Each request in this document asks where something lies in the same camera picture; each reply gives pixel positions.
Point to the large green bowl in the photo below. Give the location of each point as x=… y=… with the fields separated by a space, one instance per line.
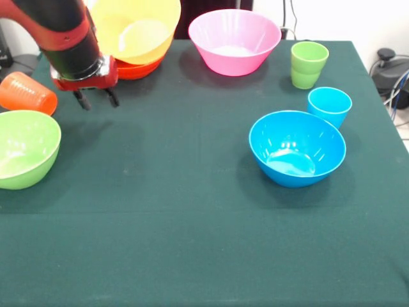
x=28 y=150

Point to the large pink bowl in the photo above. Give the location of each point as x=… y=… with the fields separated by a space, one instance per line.
x=234 y=41

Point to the dark green tablecloth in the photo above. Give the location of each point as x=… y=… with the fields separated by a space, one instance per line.
x=204 y=249

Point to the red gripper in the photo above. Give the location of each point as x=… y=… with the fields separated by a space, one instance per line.
x=108 y=78

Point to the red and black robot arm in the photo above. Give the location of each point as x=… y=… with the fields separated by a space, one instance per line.
x=64 y=38

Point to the red-orange cup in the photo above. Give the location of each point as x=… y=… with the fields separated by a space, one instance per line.
x=27 y=94

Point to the black stand base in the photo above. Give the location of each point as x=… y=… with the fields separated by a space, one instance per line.
x=390 y=70

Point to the red-orange bowl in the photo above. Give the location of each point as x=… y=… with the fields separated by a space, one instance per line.
x=137 y=72

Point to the light blue cup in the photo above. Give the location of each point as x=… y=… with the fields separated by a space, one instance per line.
x=330 y=107

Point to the green cup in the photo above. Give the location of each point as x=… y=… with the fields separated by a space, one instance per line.
x=308 y=73

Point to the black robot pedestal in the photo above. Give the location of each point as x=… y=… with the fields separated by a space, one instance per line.
x=207 y=12

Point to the light blue bowl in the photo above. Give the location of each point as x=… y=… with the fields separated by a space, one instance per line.
x=297 y=150

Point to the black power plug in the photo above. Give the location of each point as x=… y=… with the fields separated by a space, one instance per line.
x=284 y=33

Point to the large orange bowl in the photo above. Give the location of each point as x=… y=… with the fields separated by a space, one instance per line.
x=140 y=32

